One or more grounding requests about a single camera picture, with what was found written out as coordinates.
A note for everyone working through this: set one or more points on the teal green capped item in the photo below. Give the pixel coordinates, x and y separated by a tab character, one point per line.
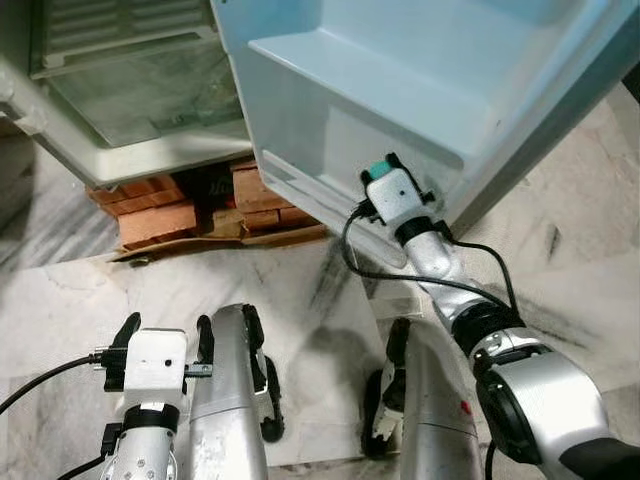
378	169

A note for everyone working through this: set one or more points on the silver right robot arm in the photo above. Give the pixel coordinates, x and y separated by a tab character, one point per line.
540	400

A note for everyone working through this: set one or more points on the white fridge door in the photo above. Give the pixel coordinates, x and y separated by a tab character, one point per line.
400	90

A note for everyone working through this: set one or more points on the white fridge body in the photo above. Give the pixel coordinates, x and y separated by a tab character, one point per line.
60	150

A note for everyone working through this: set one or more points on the fridge glass shelf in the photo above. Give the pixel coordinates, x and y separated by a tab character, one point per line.
150	95

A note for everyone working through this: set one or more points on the silver robot left leg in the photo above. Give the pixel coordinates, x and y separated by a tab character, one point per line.
225	400

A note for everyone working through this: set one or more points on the silver robot leg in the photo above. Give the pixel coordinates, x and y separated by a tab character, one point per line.
435	410
225	400

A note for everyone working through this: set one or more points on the red brick stack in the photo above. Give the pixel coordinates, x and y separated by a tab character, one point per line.
150	215

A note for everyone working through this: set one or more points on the silver robot right leg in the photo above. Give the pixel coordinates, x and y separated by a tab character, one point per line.
435	410

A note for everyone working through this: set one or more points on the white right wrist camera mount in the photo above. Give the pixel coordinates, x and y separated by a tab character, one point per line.
393	200

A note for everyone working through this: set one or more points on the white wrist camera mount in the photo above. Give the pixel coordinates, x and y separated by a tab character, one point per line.
155	365
393	200

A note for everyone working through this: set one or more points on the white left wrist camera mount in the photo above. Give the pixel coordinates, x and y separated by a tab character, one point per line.
155	365

